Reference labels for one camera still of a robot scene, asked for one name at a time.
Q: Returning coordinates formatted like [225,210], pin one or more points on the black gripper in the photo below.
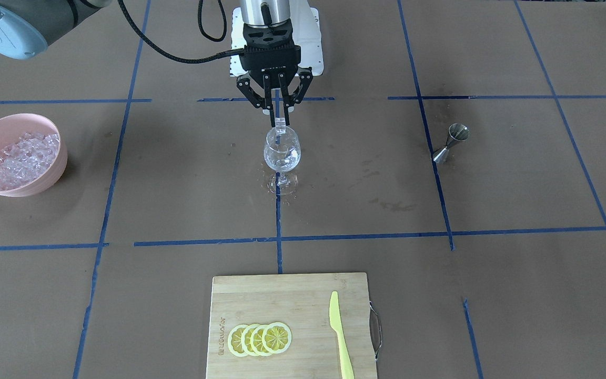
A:
[245,86]

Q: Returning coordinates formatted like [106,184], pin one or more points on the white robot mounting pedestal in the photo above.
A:
[306,34]

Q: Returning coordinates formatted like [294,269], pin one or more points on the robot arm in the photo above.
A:
[28,28]

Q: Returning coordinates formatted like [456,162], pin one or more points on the steel double jigger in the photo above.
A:
[456,134]

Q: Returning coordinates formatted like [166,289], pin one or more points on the bamboo cutting board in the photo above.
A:
[301,301]

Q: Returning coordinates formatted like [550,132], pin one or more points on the clear ice cube pile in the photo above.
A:
[27,159]

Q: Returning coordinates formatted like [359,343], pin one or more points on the clear wine glass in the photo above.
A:
[282,153]

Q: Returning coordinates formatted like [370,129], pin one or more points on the yellow plastic knife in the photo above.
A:
[335,323]

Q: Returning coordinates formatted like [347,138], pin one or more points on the pink plastic bowl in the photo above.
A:
[14,126]

